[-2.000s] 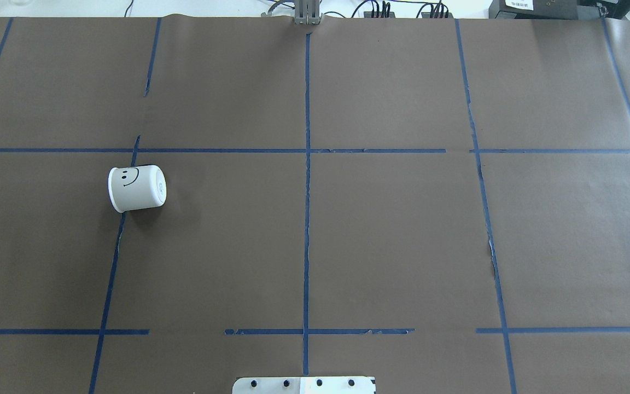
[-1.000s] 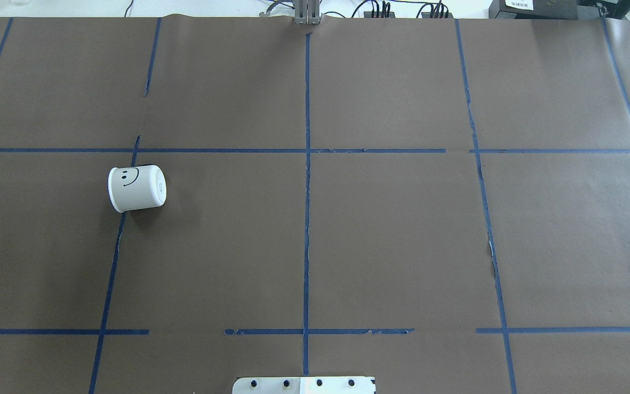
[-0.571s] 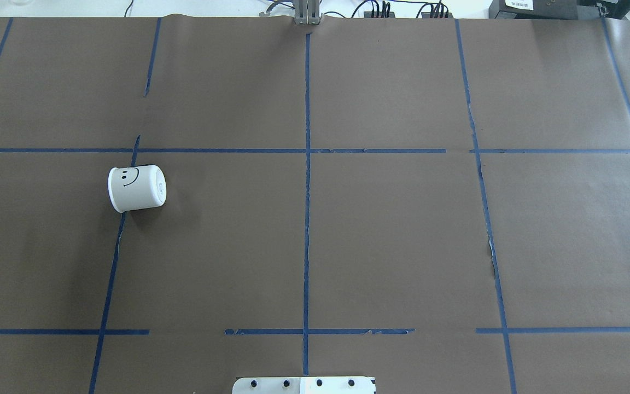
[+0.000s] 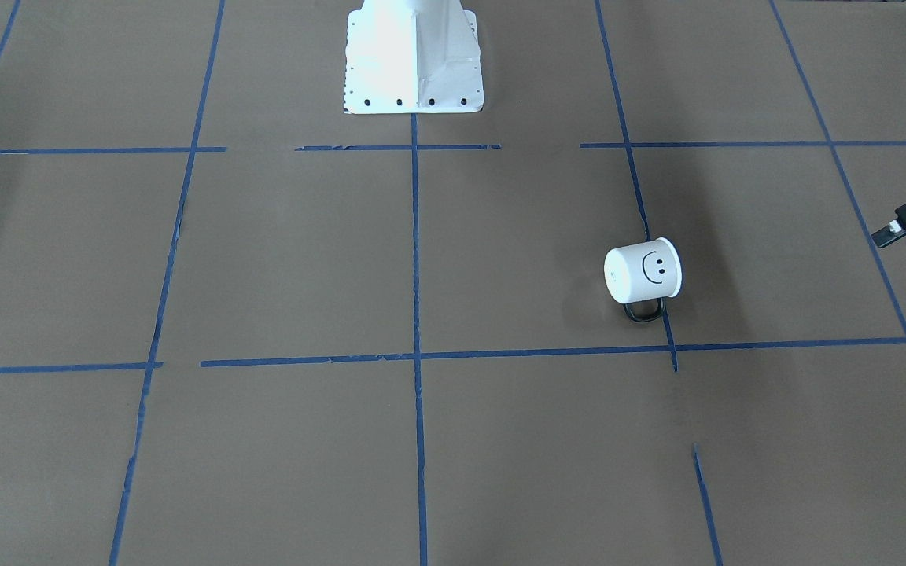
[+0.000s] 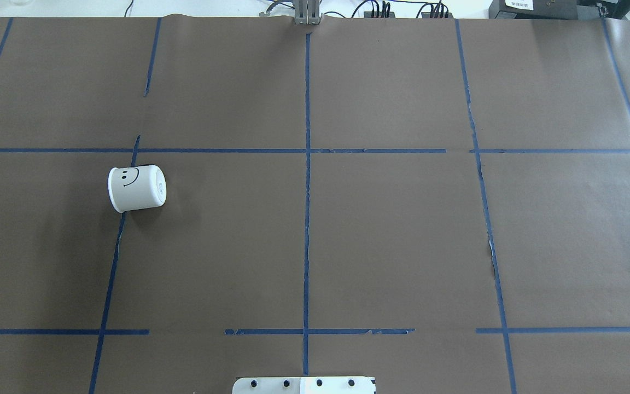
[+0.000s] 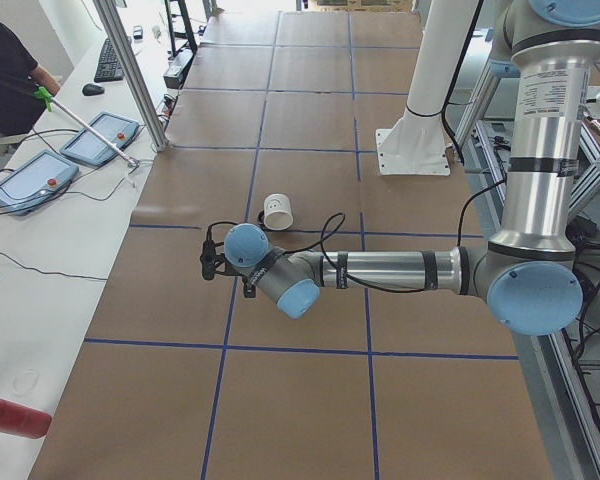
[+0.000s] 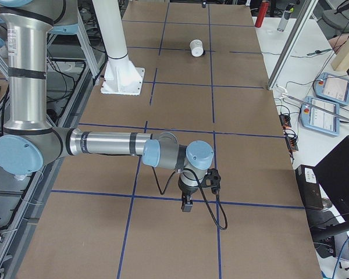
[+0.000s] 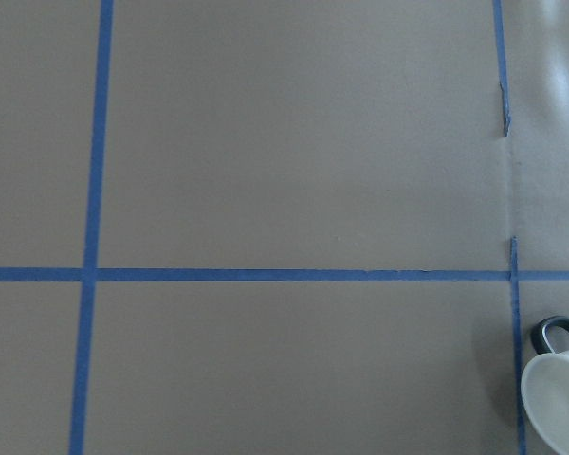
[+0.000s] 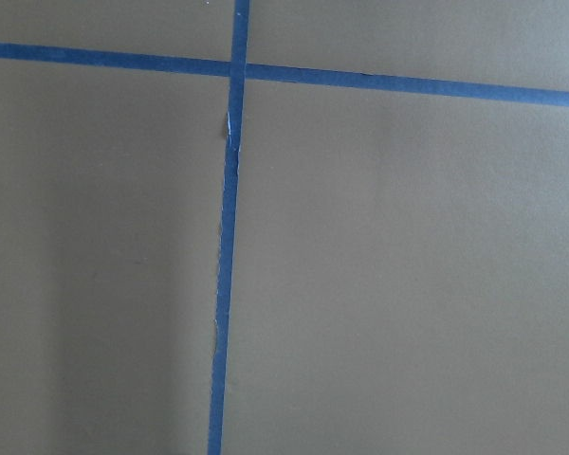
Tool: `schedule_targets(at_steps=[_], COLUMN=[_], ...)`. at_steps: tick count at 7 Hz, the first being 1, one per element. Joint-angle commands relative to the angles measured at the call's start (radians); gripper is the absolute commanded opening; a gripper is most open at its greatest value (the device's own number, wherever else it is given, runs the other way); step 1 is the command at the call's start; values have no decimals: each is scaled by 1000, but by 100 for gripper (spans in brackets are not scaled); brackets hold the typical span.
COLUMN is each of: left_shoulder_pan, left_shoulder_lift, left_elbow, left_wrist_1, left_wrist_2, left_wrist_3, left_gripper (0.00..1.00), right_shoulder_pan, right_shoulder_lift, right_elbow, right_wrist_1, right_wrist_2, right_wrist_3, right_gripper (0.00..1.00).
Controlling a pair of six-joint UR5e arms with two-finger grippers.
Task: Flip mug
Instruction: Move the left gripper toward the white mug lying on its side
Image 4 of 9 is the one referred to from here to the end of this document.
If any white camera mast pedestal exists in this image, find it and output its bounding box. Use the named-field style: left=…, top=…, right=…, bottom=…
left=342, top=1, right=485, bottom=115

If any white smiley face mug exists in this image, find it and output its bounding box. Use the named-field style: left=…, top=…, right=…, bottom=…
left=603, top=237, right=684, bottom=323

